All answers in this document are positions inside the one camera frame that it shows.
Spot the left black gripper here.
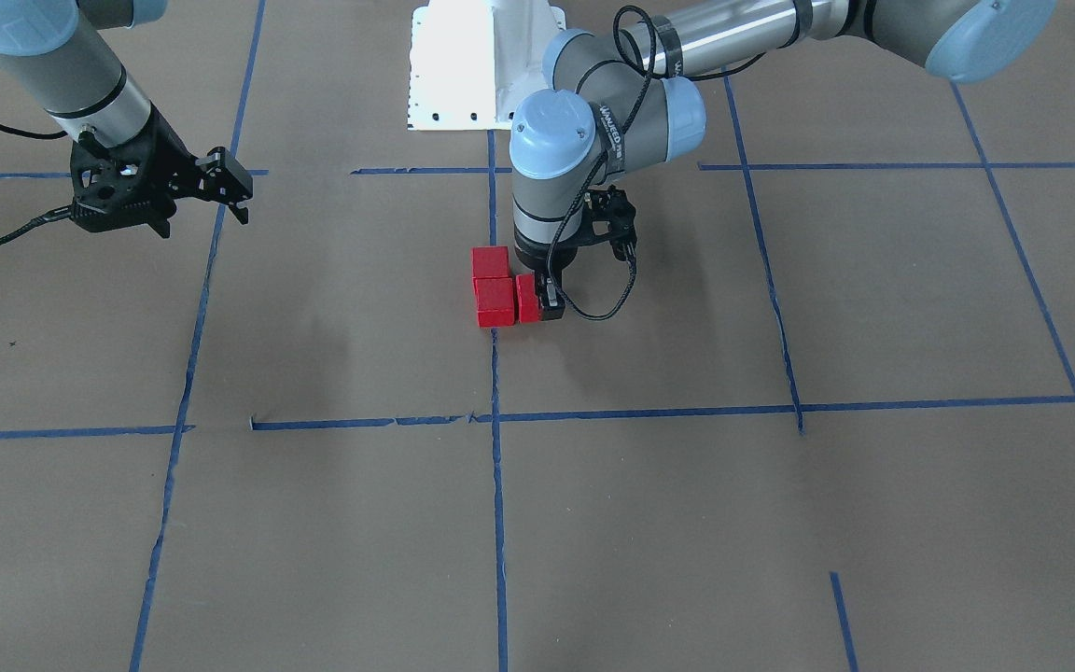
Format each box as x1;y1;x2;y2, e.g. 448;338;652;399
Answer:
513;186;637;321

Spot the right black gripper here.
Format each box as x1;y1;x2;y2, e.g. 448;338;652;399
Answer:
71;110;255;241

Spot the red block from side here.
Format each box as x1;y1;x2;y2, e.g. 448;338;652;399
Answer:
470;245;512;281

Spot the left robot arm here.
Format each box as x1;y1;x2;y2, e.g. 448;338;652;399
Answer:
510;1;1056;321

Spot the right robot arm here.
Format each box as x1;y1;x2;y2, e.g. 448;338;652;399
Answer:
0;1;253;238

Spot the white camera mast base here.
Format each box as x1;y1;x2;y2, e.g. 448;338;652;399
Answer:
406;1;567;132

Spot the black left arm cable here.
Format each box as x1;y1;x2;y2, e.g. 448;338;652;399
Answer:
545;5;766;321

